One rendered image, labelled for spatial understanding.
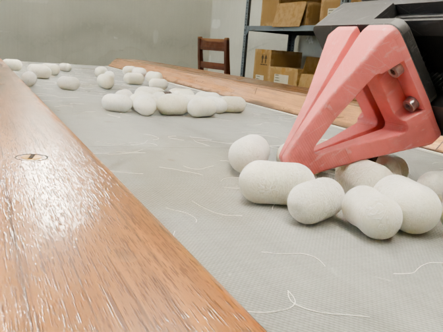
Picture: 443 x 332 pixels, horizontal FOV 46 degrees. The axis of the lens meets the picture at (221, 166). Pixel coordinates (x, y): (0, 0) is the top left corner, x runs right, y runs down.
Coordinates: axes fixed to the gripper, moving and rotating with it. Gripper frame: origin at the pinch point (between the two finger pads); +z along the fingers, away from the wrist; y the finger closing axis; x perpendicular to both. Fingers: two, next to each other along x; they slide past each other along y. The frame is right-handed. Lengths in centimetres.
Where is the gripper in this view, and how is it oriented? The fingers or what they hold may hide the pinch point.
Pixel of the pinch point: (298, 157)
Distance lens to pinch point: 26.4
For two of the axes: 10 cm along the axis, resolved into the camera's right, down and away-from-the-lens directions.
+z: -7.5, 6.3, -2.0
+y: 4.2, 2.2, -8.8
